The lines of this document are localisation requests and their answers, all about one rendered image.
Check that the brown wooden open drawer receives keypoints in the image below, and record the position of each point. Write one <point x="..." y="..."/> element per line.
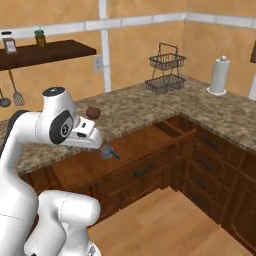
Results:
<point x="140" y="143"/>

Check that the brown cabinet drawer front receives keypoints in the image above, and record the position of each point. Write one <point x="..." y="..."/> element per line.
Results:
<point x="210" y="208"/>
<point x="226" y="151"/>
<point x="220" y="171"/>
<point x="216" y="193"/>

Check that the white wall socket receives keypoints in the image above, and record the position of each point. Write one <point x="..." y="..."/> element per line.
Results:
<point x="98" y="63"/>

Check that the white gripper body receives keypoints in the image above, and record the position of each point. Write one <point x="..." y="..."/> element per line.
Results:
<point x="87" y="140"/>

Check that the brown round food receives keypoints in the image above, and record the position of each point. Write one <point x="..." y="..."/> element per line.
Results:
<point x="93" y="112"/>

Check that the brown cabinet door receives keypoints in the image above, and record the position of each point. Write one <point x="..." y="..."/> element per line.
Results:
<point x="245" y="216"/>
<point x="133" y="196"/>

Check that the green-lidded jar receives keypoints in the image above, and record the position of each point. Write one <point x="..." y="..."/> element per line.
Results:
<point x="40" y="38"/>

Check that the black-lidded labelled jar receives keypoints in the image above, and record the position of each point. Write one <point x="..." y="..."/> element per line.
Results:
<point x="9" y="45"/>

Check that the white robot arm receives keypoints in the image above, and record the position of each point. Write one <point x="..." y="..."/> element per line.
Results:
<point x="20" y="186"/>

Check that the grey hanging slotted spatula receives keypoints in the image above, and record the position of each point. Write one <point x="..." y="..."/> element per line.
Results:
<point x="18" y="98"/>

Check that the dark wooden wall shelf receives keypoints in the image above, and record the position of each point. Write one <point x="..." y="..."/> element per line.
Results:
<point x="46" y="52"/>

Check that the grey hanging ladle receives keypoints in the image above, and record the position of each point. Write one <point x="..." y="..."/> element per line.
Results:
<point x="4" y="101"/>

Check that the white paper towel roll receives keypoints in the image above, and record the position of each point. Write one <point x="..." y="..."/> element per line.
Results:
<point x="220" y="75"/>

